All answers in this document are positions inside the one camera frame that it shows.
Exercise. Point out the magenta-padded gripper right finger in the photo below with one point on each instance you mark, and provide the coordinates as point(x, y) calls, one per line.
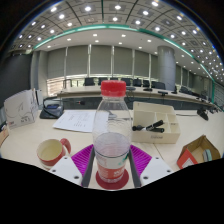
point(156, 168)

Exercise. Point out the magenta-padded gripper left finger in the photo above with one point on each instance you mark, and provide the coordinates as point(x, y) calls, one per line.
point(66, 168)

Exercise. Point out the clear red-capped water bottle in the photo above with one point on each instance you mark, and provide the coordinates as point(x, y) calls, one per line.
point(111, 146)

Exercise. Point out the red and cream mug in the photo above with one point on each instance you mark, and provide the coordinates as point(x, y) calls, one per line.
point(50, 151)

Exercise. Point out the open brown cardboard box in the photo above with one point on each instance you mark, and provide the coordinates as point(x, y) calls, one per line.
point(186, 158)

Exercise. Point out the black marker pen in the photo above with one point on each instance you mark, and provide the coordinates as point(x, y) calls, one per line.
point(151, 125)
point(158, 130)

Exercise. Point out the white printed paper sheet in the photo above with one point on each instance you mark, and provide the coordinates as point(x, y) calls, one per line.
point(76, 120)

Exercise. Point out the teal tape roll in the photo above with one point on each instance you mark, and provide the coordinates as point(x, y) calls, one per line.
point(207, 155)

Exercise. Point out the beige compartment organizer tray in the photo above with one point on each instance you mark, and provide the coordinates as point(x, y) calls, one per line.
point(146, 115)

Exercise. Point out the black desk phone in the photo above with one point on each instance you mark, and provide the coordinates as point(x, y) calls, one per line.
point(51, 110)

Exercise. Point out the flat brown cardboard piece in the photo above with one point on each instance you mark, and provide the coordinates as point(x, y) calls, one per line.
point(3, 136)

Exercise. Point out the black desk microphone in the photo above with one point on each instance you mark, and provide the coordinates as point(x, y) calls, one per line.
point(202, 114)

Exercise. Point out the long curved conference desk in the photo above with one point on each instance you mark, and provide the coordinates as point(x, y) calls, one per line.
point(80, 98)

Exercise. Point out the white printed cardboard box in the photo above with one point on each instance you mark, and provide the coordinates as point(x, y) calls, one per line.
point(21, 110)

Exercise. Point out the row of black office chairs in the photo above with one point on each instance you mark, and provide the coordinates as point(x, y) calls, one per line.
point(90, 81)

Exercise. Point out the round ceiling lights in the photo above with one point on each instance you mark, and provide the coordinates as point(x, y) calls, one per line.
point(88, 8)

